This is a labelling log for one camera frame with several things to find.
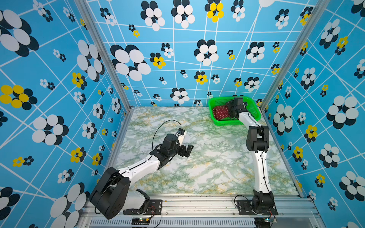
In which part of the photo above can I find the red polka dot skirt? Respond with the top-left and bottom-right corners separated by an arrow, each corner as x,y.
213,105 -> 232,121

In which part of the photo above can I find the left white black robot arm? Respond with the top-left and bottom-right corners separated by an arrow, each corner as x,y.
89,128 -> 194,219

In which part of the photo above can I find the green circuit board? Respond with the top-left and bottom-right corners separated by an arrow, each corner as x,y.
131,218 -> 151,226
255,218 -> 277,228

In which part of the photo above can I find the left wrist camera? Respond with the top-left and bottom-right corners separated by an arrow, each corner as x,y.
176,128 -> 186,146

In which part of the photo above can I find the right green circuit board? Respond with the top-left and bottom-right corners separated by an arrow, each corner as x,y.
255,218 -> 277,228

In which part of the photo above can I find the left aluminium corner post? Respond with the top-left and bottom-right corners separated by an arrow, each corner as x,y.
75,0 -> 133,113

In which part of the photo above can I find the right aluminium corner post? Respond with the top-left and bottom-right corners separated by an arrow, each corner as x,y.
260,0 -> 330,112

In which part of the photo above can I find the aluminium corner post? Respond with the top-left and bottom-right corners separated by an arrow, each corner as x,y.
75,0 -> 133,113
260,0 -> 330,112

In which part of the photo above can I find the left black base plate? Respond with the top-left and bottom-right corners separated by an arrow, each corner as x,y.
123,199 -> 163,215

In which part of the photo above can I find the green plastic basket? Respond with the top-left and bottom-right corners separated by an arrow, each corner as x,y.
208,96 -> 261,126

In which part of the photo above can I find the aluminium front rail frame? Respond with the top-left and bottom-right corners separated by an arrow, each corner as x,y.
77,194 -> 325,228

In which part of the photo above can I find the left green circuit board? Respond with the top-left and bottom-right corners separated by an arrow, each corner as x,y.
131,218 -> 151,226

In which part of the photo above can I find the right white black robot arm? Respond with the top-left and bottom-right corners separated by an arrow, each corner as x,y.
226,97 -> 277,216

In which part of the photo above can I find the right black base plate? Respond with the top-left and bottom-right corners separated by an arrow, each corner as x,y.
235,200 -> 278,217

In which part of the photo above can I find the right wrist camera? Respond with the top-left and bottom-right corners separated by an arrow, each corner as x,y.
233,97 -> 245,109

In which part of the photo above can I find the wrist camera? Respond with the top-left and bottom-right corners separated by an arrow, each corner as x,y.
176,128 -> 186,146
233,97 -> 245,109

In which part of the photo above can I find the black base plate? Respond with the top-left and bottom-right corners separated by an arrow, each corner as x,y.
123,199 -> 163,215
235,200 -> 278,217

